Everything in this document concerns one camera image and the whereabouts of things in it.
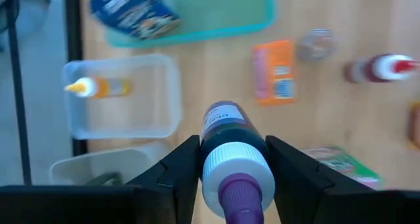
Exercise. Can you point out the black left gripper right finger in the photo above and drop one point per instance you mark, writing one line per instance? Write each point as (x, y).
(288, 178)

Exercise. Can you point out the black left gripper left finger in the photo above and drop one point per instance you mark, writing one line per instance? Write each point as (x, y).
(185, 171)

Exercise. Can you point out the purple-capped dark sauce bottle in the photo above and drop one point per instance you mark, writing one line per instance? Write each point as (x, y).
(229, 132)

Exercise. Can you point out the orange Mini Wheats cereal box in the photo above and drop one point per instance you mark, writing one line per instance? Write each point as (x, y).
(274, 73)

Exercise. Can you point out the yellow-capped orange sauce bottle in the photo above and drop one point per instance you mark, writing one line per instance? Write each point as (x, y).
(105, 87)

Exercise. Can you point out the dark blue cereal box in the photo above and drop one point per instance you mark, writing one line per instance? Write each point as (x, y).
(131, 10)

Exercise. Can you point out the green Apple Jacks cereal box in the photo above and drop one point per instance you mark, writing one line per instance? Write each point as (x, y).
(344, 165)

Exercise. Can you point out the translucent white plastic bin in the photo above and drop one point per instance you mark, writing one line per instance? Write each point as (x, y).
(147, 119)
(108, 158)

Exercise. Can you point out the glass jar with orange label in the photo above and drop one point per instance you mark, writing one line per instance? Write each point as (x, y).
(316, 45)

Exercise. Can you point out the red-capped dark red bottle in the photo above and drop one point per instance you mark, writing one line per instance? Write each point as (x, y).
(370, 69)

